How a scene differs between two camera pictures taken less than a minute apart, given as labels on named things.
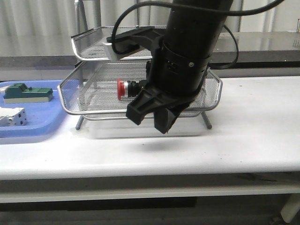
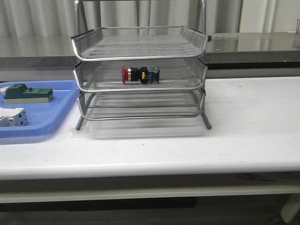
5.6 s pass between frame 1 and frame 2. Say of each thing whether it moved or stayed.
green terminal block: stayed
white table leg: stayed
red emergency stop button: moved
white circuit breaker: stayed
